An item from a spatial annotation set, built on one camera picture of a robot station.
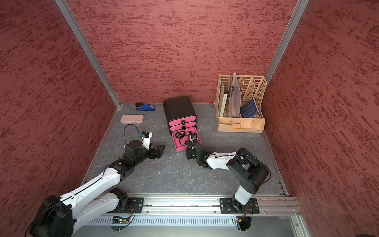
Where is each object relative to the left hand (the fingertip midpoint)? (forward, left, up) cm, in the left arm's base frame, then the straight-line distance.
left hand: (158, 147), depth 84 cm
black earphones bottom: (+15, -11, -9) cm, 20 cm away
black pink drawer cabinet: (+16, -13, +6) cm, 22 cm away
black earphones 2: (+16, -18, -8) cm, 25 cm away
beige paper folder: (+28, -39, +19) cm, 52 cm away
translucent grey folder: (+43, -53, -2) cm, 68 cm away
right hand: (+3, -18, -10) cm, 21 cm away
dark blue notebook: (+30, -61, 0) cm, 68 cm away
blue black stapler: (+39, +20, -7) cm, 45 cm away
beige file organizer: (+44, -63, +10) cm, 77 cm away
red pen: (+50, -36, -12) cm, 63 cm away
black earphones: (+8, -16, -8) cm, 19 cm away
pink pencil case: (+29, +27, -10) cm, 41 cm away
